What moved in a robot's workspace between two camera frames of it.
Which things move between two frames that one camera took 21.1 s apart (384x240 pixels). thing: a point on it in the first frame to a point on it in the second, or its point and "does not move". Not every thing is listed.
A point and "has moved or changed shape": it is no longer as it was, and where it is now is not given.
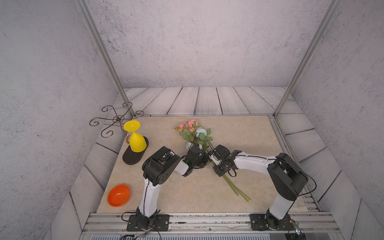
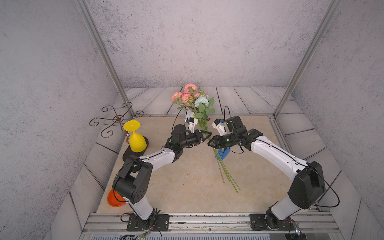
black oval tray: [130, 157] does not move
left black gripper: [207, 160] to [197, 136]
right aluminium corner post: [332, 8] does not move
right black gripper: [218, 172] to [217, 143]
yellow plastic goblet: [137, 143] does not move
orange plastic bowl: [118, 195] does not move
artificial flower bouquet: [192, 131] has moved or changed shape
